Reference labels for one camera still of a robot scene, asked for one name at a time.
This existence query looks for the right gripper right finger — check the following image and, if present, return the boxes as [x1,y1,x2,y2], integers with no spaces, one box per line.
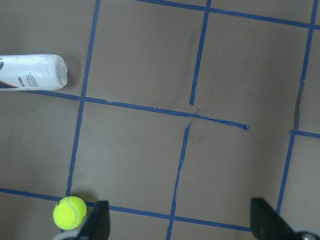
[249,197,320,240]

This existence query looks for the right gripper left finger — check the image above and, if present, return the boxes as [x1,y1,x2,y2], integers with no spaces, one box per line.
[53,200,111,240]

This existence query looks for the white blue tennis ball can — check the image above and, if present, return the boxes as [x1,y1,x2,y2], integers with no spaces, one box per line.
[0,54,68,91]

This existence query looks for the tennis ball far left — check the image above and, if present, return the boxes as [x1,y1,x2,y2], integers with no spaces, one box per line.
[52,196,87,231]

